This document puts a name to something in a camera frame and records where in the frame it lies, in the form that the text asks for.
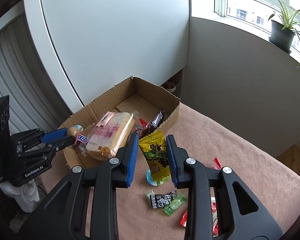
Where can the white cloth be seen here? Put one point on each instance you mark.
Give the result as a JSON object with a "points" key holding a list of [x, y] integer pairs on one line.
{"points": [[25, 195]]}

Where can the red snack packet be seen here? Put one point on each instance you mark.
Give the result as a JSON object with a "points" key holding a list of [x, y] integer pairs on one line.
{"points": [[213, 207]]}

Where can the white cabinet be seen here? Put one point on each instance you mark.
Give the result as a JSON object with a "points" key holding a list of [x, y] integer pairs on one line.
{"points": [[115, 42]]}

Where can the brown cardboard box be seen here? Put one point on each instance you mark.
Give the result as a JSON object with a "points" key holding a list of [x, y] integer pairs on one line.
{"points": [[145, 90]]}

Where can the brown chocolate bar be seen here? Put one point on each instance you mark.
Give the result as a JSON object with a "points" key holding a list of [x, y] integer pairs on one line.
{"points": [[82, 139]]}

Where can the potted spider plant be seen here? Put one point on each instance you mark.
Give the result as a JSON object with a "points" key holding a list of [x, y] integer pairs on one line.
{"points": [[281, 33]]}

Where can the clear red-ended candy packet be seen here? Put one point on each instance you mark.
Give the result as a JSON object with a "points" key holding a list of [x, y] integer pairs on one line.
{"points": [[141, 123]]}

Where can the dark red candy bar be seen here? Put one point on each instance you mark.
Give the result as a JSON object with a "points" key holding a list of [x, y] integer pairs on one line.
{"points": [[157, 118]]}

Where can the sliced bread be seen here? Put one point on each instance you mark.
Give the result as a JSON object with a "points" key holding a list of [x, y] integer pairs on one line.
{"points": [[110, 135]]}

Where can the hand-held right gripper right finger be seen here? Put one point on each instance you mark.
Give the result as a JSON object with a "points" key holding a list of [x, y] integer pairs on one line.
{"points": [[172, 160]]}

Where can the white framed window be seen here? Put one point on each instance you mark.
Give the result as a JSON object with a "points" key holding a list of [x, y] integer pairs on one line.
{"points": [[242, 7]]}

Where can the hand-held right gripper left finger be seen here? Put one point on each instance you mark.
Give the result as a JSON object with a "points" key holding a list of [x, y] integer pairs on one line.
{"points": [[132, 160]]}

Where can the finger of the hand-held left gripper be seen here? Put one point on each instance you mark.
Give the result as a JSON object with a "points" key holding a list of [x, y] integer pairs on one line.
{"points": [[65, 143], [55, 135]]}

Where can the black green candy packet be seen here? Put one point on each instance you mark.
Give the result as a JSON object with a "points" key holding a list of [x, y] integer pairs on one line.
{"points": [[161, 200]]}

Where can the white ribbed radiator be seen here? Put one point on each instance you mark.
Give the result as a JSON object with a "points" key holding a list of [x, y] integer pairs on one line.
{"points": [[15, 67]]}

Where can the wooden box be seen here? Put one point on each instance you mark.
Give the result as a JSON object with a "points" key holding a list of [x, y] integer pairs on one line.
{"points": [[290, 156]]}

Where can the green candy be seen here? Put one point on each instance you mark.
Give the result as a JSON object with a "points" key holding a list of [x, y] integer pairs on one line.
{"points": [[173, 205]]}

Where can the grey basket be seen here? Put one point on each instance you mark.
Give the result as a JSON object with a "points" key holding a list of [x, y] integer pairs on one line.
{"points": [[171, 87]]}

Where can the yellow snack packet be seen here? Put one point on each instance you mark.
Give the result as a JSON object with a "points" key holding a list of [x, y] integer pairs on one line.
{"points": [[153, 155]]}

